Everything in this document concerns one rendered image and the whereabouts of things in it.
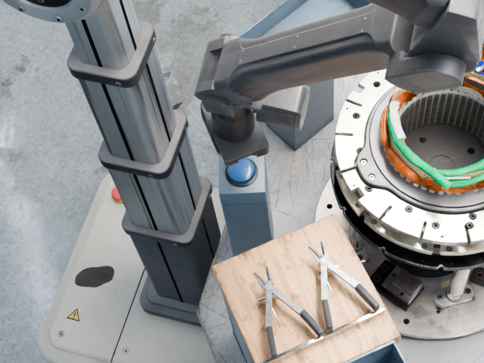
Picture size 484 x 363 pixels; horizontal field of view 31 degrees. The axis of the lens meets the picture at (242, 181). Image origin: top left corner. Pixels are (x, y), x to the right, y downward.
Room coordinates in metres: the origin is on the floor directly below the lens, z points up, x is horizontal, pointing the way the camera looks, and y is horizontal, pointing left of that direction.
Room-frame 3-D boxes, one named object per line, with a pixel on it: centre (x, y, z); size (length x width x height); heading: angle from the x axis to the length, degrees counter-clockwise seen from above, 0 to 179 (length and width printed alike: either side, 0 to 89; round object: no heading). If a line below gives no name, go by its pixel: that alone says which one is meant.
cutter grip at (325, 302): (0.39, -0.08, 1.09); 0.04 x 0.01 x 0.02; 179
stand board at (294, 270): (0.43, -0.05, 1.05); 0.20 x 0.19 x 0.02; 14
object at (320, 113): (0.88, -0.13, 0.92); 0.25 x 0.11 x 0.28; 123
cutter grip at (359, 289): (0.41, -0.14, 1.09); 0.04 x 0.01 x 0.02; 29
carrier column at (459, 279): (0.49, -0.31, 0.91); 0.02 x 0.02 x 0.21
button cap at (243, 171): (0.66, 0.00, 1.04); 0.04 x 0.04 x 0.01
